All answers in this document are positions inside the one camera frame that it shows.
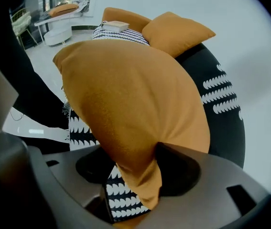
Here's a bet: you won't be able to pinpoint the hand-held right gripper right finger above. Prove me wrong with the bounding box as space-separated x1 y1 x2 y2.
134 143 270 229

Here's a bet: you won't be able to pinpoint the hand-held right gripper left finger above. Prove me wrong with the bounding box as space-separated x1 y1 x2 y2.
27 144 117 215

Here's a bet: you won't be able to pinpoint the orange cushion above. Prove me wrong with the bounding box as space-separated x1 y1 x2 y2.
141 11 217 59
52 40 212 211

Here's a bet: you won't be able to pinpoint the black white patterned sofa cover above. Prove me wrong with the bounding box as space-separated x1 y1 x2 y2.
66 20 246 223

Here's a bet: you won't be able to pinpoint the person's black trousers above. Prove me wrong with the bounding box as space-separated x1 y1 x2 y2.
5 8 71 153

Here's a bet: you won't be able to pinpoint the white round basket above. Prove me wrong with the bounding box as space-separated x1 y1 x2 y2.
34 7 82 47

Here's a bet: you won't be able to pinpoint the pale green fuzzy cushion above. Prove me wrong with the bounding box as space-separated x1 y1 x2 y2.
12 11 33 36

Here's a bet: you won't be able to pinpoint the beige book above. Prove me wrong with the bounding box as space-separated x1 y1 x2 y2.
101 20 130 33

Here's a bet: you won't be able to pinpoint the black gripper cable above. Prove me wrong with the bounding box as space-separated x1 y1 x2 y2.
9 110 25 122

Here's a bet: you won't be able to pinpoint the metal wire chair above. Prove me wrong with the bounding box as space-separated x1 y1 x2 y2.
11 9 40 51

